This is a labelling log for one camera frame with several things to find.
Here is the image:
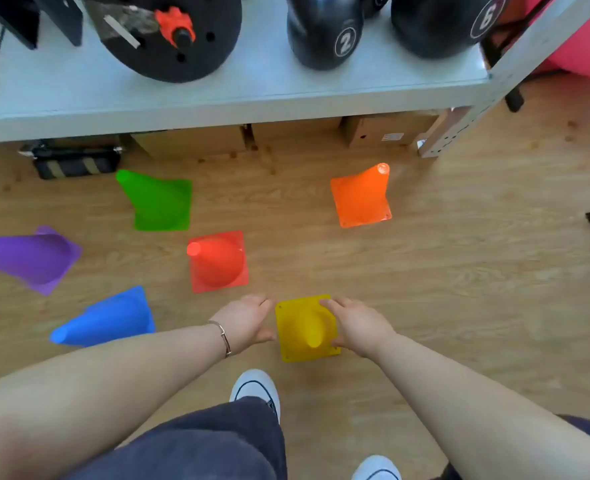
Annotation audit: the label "person's left hand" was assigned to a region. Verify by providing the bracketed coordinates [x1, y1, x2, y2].
[210, 293, 278, 357]

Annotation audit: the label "person's right hand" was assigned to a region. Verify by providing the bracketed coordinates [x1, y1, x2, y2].
[319, 295, 398, 361]

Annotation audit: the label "red plastic cone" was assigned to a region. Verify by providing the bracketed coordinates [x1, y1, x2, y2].
[186, 230, 250, 295]

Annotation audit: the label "yellow plastic cone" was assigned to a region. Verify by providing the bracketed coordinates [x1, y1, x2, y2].
[274, 294, 342, 364]

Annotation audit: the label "orange plastic cone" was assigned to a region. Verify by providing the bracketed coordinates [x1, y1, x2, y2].
[329, 162, 393, 229]

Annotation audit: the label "blue plastic cone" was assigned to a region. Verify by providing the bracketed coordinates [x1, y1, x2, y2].
[50, 286, 157, 348]

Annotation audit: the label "green plastic cone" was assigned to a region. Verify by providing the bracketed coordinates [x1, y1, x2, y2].
[115, 169, 194, 232]

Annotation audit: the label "purple plastic cone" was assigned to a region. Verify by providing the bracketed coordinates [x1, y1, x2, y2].
[0, 225, 83, 297]

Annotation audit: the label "person's left forearm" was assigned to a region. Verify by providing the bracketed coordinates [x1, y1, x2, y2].
[0, 322, 228, 480]

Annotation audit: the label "person's right forearm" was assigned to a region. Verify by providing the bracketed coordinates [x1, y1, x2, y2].
[374, 334, 590, 480]

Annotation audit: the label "person's left white shoe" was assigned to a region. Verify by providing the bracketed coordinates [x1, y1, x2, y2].
[228, 368, 282, 425]

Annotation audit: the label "person's white shoe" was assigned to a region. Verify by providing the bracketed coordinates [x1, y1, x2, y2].
[228, 368, 282, 425]
[350, 455, 403, 480]

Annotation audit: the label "person's right white shoe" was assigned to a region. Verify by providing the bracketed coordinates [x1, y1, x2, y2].
[350, 455, 403, 480]

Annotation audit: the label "dark blue trousers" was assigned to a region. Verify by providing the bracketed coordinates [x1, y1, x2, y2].
[62, 396, 590, 480]

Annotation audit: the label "plain cardboard box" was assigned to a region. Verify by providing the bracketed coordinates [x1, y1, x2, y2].
[124, 125, 248, 158]
[251, 118, 345, 145]

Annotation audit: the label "cardboard box with white label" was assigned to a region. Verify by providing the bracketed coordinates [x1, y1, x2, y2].
[343, 113, 441, 149]

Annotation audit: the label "grey metal shelf rack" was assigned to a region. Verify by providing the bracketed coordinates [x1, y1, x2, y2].
[0, 0, 590, 159]

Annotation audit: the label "black striped weight bag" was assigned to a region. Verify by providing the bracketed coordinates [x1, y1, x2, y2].
[18, 139, 124, 181]

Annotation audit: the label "black dumbbell with taped plate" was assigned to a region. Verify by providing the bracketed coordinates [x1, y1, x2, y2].
[82, 0, 244, 84]

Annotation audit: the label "large black kettlebell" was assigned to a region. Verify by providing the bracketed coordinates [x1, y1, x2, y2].
[390, 0, 511, 59]

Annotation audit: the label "clear tape strip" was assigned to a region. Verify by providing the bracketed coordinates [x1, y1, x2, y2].
[84, 0, 161, 49]

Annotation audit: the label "pink exercise ball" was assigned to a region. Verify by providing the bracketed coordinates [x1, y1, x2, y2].
[524, 0, 590, 79]

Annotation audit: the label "silver bracelet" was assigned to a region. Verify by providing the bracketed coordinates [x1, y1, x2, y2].
[207, 320, 233, 359]

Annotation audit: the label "black stand frame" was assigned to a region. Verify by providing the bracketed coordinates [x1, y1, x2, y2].
[480, 0, 558, 113]

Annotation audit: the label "black metal bracket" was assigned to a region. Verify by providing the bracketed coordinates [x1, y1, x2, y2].
[0, 0, 41, 51]
[30, 0, 84, 47]

